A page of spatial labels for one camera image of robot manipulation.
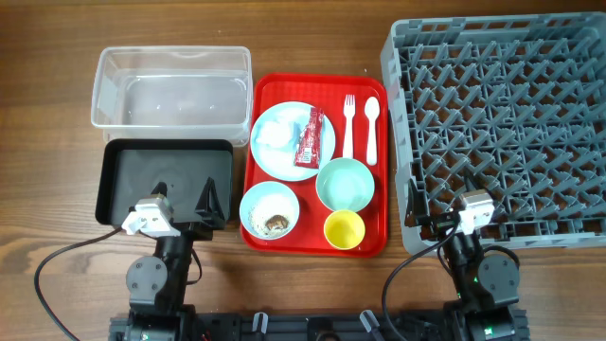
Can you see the yellow plastic cup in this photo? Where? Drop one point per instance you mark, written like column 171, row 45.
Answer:
column 344, row 229

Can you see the black plastic tray bin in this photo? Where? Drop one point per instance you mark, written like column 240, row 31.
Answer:
column 132, row 168

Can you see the mint green bowl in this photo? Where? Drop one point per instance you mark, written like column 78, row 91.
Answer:
column 345, row 183

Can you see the white napkin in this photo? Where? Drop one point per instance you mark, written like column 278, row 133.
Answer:
column 278, row 134

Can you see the light blue bowl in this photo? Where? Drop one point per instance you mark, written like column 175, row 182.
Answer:
column 252, row 196

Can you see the grey dishwasher rack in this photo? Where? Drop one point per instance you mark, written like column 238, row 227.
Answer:
column 517, row 100

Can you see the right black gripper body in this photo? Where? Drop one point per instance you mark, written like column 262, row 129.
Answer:
column 434, row 226

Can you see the red ketchup packet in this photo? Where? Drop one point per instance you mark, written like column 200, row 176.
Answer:
column 308, row 151

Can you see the rice and food scraps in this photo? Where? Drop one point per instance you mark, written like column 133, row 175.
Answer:
column 271, row 216

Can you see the red serving tray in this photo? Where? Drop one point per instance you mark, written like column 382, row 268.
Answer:
column 316, row 174

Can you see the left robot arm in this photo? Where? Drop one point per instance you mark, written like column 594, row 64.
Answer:
column 157, row 283

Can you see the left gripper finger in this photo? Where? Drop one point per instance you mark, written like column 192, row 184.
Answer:
column 208, row 206
column 160, row 189

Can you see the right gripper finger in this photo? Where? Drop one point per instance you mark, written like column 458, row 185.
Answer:
column 416, row 211
column 473, row 182

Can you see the white plastic spoon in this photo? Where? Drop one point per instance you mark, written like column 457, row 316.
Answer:
column 372, row 112

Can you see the light blue plate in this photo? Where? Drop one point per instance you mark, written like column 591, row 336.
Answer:
column 280, row 164

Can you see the clear plastic bin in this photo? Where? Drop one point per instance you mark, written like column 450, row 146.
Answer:
column 174, row 92

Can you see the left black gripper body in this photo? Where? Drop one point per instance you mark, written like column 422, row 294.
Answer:
column 195, row 231

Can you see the white plastic fork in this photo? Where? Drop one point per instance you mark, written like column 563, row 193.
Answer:
column 349, row 113

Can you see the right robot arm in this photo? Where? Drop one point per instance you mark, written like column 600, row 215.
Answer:
column 486, row 278

